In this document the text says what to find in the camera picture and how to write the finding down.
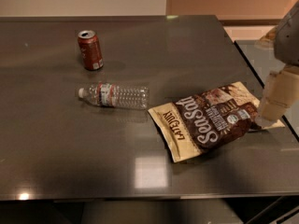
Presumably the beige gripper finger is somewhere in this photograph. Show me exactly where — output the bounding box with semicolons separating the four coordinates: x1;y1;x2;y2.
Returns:
255;64;299;128
255;26;277;49

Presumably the clear plastic water bottle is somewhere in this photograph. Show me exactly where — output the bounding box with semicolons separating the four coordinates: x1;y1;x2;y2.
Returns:
78;82;150;110

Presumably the brown sea salt chip bag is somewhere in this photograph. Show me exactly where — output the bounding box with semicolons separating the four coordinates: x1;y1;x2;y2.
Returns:
149;82;284;162

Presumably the red soda can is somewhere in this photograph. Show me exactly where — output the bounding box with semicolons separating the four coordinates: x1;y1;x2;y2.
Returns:
78;30;104;71

